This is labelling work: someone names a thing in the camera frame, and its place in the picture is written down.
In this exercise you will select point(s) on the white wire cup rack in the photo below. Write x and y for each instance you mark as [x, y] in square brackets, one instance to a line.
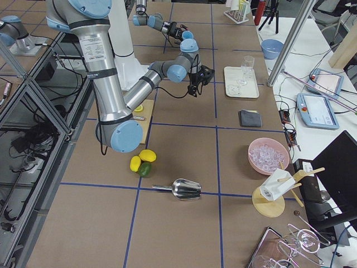
[238, 10]

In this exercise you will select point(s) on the red bottle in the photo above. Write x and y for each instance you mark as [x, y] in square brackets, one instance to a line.
[259, 12]

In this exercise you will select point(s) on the blue teach pendant far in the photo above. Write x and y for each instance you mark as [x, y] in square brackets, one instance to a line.
[325, 81]

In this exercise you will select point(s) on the cream bear tray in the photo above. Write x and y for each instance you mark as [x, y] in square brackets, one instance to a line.
[234, 90]

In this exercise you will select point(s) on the blue teach pendant near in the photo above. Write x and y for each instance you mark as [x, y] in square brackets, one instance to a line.
[316, 111]

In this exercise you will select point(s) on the metal ice scoop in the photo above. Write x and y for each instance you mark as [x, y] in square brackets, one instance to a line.
[183, 189]

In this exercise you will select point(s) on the green lime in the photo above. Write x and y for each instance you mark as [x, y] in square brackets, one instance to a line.
[145, 169]

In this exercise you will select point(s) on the wooden cutting board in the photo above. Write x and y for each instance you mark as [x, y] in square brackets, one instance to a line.
[147, 113]

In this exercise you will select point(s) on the black monitor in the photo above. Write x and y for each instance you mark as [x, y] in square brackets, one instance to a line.
[339, 179]

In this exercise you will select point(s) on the light blue cup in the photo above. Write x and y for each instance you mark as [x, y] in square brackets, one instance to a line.
[187, 35]

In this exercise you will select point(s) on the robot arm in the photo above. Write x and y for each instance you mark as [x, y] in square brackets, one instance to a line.
[155, 21]
[90, 22]

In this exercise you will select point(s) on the clear wine glass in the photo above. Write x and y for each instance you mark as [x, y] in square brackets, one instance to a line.
[247, 70]

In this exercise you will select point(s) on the white paper cup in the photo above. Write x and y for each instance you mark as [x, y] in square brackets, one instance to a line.
[277, 184]

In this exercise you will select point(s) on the aluminium frame post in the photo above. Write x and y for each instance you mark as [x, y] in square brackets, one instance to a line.
[292, 36]

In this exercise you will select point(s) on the black tripod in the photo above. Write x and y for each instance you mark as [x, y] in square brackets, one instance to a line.
[273, 14]

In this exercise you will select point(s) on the wooden mug tree stand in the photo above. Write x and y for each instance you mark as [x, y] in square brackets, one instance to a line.
[275, 208]

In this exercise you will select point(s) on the grey folded cloth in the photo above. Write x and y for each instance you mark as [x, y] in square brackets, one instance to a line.
[249, 118]

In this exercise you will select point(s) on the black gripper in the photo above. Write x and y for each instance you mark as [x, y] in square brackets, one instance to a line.
[194, 79]
[173, 29]

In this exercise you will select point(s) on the blue bowl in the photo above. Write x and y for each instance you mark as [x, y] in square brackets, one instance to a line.
[271, 48]

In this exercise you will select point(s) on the lemon half slice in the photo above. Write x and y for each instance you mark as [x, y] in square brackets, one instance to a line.
[140, 108]

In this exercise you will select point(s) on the yellow lemon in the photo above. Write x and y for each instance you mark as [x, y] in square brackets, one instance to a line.
[135, 163]
[148, 155]

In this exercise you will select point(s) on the glass rack with glasses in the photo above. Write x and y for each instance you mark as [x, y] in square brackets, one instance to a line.
[297, 248]

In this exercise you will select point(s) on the pink bowl of ice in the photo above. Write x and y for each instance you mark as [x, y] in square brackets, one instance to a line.
[265, 155]

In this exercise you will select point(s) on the blue teach pendant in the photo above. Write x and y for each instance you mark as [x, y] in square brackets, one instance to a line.
[325, 81]
[316, 111]

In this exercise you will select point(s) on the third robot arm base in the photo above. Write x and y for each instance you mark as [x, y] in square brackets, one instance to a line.
[20, 42]

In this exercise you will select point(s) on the black handled knife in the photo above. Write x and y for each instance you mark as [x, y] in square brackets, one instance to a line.
[138, 118]

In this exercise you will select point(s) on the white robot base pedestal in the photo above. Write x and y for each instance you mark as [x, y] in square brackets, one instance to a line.
[128, 66]

